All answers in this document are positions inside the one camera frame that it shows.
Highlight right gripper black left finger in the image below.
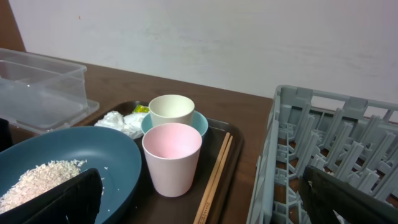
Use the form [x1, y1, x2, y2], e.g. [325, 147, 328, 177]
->
[1, 168, 103, 224]

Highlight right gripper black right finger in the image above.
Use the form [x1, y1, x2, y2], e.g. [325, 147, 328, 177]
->
[298, 166, 397, 224]

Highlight pile of white rice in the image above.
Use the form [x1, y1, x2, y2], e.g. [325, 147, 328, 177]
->
[1, 159, 88, 213]

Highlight dark blue plate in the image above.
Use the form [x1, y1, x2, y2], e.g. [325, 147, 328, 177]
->
[1, 126, 142, 223]

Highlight white tissue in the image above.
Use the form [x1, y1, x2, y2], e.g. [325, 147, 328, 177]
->
[94, 111, 148, 139]

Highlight pink cup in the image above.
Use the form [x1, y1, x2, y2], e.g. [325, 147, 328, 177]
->
[142, 123, 203, 197]

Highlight yellow green snack wrapper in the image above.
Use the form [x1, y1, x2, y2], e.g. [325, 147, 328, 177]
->
[132, 105, 150, 113]

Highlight cream white cup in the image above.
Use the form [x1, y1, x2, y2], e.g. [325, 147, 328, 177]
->
[149, 95, 195, 126]

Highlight grey dishwasher rack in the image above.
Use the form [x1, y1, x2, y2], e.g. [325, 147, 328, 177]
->
[247, 85, 397, 223]

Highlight clear plastic waste bin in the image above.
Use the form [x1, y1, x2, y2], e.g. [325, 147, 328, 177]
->
[1, 49, 100, 134]

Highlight dark brown serving tray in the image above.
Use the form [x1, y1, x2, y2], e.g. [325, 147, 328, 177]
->
[74, 100, 244, 224]

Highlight wooden chopstick left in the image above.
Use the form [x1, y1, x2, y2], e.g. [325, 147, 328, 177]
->
[193, 133, 230, 224]

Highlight light blue small bowl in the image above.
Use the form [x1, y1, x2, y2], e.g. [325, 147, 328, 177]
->
[141, 111, 208, 138]

